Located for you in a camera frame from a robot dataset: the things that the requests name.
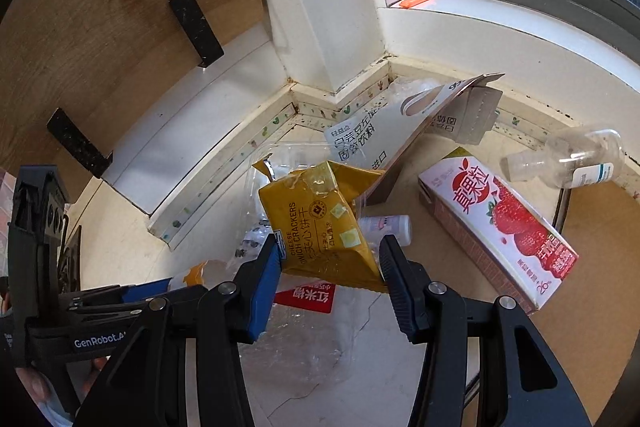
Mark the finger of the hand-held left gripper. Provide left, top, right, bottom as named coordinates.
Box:
left=61, top=287, right=152, bottom=324
left=121, top=278, right=174, bottom=304

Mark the black cutting board rack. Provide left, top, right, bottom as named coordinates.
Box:
left=46, top=0, right=225, bottom=178

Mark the clear bag with red label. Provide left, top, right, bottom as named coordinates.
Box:
left=232, top=279, right=386, bottom=388

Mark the person's left hand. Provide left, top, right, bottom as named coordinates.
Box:
left=80, top=356, right=112, bottom=388

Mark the yellow cracker wrapper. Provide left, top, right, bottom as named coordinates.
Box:
left=251, top=159, right=392, bottom=294

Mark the person's left forearm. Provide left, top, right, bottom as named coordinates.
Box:
left=14, top=366, right=76, bottom=427

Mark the clear plastic bottle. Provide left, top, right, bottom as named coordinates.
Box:
left=501, top=128, right=624, bottom=189

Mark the brown cardboard sheet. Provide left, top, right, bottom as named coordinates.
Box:
left=462, top=177, right=640, bottom=427

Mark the small white bottle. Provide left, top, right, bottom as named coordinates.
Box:
left=357, top=214, right=414, bottom=249

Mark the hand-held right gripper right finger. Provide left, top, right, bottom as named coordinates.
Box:
left=379, top=234, right=593, bottom=427

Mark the pink strawberry drink carton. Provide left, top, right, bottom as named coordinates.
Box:
left=418, top=147, right=580, bottom=314

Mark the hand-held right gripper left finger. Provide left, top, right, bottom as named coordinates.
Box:
left=75, top=232, right=283, bottom=427

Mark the white drink carton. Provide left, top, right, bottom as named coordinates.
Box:
left=324, top=73, right=504, bottom=208

